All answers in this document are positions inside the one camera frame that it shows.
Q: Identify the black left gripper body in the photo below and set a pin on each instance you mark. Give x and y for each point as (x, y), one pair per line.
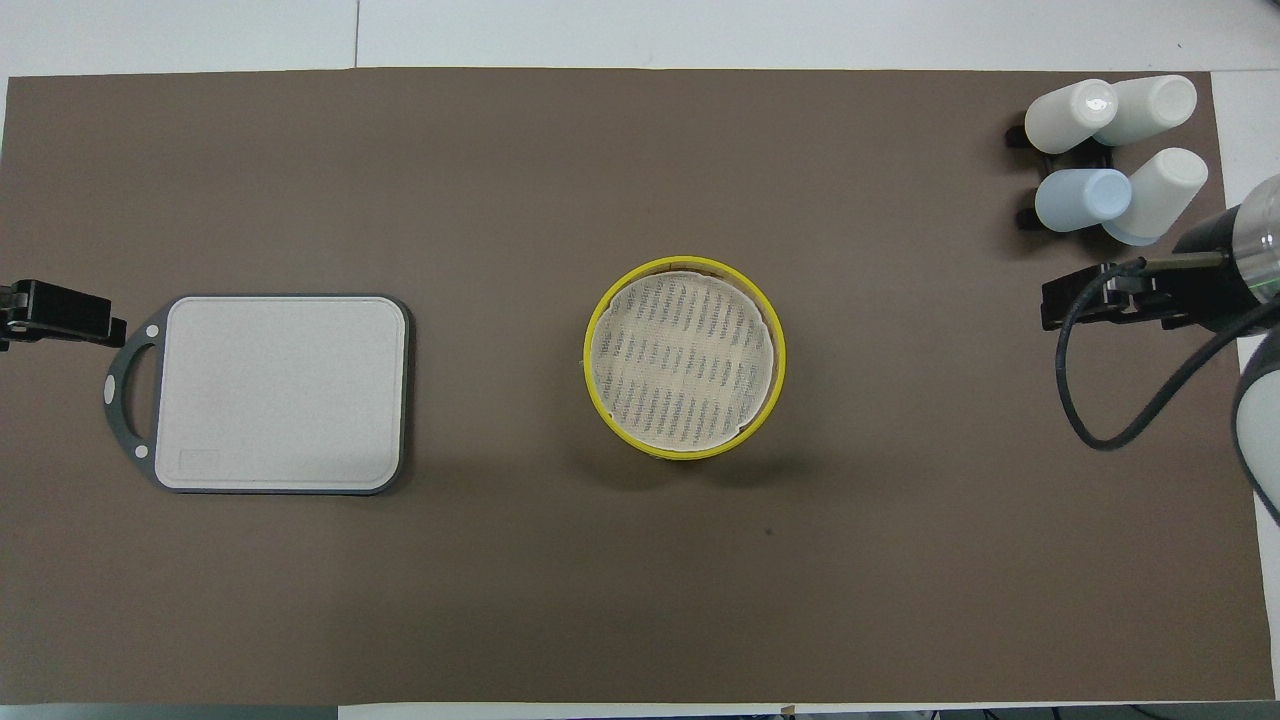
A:
(20, 312)

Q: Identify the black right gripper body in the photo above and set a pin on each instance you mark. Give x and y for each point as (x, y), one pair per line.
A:
(1150, 300)

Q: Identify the white mesh steamer liner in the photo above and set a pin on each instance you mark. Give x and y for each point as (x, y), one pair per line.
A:
(680, 360)

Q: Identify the yellow steamer tier with liner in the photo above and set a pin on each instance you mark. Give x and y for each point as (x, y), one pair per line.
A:
(592, 370)

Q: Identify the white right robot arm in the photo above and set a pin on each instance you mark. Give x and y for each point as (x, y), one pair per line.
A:
(1255, 400)

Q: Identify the yellow slatted steamer basket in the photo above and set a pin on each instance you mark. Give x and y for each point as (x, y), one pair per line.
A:
(690, 457)

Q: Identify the light blue plastic cup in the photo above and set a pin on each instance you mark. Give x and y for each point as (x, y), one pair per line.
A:
(1080, 200)

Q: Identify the white cup with blue rim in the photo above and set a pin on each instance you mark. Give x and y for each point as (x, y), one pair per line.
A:
(1165, 195)
(1155, 105)

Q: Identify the black cup rack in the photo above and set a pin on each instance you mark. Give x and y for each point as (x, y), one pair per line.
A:
(1016, 137)

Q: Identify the white plastic cup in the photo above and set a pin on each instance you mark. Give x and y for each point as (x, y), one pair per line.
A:
(1065, 118)

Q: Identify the brown table mat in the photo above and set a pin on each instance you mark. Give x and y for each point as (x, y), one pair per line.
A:
(500, 580)

